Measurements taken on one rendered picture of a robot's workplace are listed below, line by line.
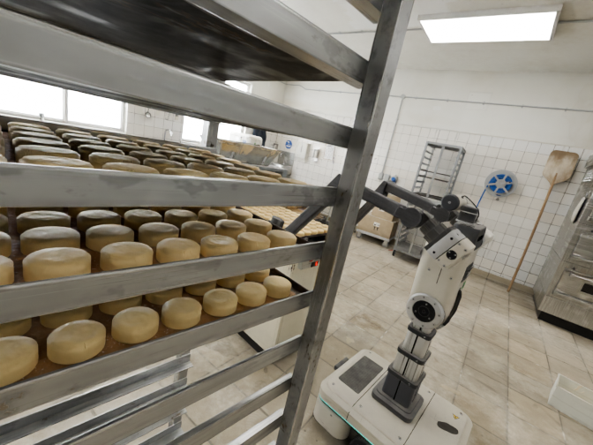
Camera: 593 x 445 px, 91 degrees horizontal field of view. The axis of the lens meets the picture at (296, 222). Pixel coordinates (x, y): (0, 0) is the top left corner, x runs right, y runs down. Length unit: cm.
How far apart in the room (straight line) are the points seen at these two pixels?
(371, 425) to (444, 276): 76
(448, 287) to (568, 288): 318
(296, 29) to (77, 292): 33
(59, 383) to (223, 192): 23
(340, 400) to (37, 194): 156
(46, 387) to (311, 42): 42
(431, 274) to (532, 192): 409
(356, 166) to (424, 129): 516
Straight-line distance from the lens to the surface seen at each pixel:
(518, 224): 538
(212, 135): 79
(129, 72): 28
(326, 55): 40
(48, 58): 27
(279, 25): 35
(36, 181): 27
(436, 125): 556
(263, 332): 201
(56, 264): 34
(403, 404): 172
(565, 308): 458
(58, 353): 39
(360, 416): 166
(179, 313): 42
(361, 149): 44
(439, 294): 140
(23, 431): 98
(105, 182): 28
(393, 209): 124
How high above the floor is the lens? 139
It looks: 15 degrees down
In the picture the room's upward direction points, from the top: 12 degrees clockwise
